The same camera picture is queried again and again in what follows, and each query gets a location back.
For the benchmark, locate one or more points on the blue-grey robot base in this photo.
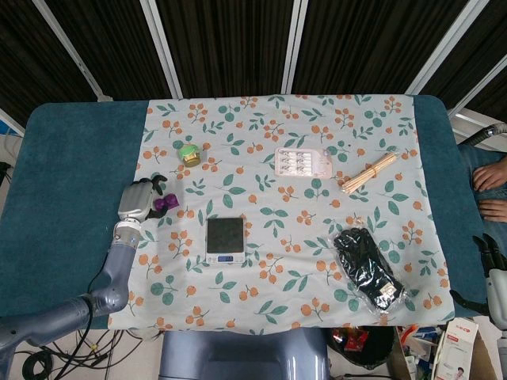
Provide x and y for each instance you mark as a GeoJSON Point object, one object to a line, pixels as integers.
{"type": "Point", "coordinates": [245, 356]}

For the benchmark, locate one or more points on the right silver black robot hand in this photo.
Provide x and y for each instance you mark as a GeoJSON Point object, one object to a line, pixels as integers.
{"type": "Point", "coordinates": [498, 289]}

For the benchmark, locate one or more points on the white partition frame post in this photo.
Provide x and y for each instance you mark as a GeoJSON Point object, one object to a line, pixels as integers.
{"type": "Point", "coordinates": [71, 47]}
{"type": "Point", "coordinates": [160, 43]}
{"type": "Point", "coordinates": [439, 47]}
{"type": "Point", "coordinates": [294, 43]}
{"type": "Point", "coordinates": [481, 85]}

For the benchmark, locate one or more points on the bundle of wooden sticks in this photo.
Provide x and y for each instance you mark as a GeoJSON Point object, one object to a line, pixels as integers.
{"type": "Point", "coordinates": [368, 174]}

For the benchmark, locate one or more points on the silver digital kitchen scale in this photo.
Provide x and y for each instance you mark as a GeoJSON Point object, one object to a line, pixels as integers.
{"type": "Point", "coordinates": [225, 235]}

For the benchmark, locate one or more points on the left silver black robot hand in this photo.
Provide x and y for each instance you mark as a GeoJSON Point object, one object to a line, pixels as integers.
{"type": "Point", "coordinates": [134, 200]}

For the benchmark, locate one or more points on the pink blister pack card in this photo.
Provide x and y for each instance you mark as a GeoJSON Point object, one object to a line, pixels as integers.
{"type": "Point", "coordinates": [301, 163]}

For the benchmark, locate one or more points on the purple toy building block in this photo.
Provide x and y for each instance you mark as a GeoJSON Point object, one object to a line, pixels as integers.
{"type": "Point", "coordinates": [168, 203]}

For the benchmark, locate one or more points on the blue jeans leg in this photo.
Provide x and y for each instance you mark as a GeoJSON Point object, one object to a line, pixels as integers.
{"type": "Point", "coordinates": [469, 158]}

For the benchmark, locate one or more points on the gold jar with green lid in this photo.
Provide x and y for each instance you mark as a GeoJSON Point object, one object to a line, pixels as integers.
{"type": "Point", "coordinates": [190, 157]}

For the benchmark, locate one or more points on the bare person hand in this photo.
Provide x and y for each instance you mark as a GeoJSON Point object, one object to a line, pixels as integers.
{"type": "Point", "coordinates": [493, 176]}
{"type": "Point", "coordinates": [495, 209]}

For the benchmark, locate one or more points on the black waste bin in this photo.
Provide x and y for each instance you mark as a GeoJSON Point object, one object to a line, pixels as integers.
{"type": "Point", "coordinates": [368, 358]}

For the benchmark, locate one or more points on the floral fruit print tablecloth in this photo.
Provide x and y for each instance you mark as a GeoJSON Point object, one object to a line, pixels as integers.
{"type": "Point", "coordinates": [277, 237]}

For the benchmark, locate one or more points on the open cardboard box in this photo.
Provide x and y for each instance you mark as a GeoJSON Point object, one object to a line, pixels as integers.
{"type": "Point", "coordinates": [412, 356]}

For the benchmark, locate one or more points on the white carton with red print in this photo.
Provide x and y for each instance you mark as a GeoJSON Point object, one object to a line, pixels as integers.
{"type": "Point", "coordinates": [455, 348]}

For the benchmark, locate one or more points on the plastic bag of black gloves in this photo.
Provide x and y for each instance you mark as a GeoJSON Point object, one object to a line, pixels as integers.
{"type": "Point", "coordinates": [368, 269]}

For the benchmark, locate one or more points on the grey curved tube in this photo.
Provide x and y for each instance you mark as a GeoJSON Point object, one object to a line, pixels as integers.
{"type": "Point", "coordinates": [485, 132]}

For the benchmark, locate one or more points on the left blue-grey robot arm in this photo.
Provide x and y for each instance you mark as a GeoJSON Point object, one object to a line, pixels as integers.
{"type": "Point", "coordinates": [119, 261]}

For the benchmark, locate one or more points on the red snack packet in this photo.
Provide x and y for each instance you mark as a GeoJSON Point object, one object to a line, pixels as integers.
{"type": "Point", "coordinates": [354, 341]}

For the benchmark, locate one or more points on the teal table cover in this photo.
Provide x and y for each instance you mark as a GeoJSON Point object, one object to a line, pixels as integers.
{"type": "Point", "coordinates": [59, 178]}

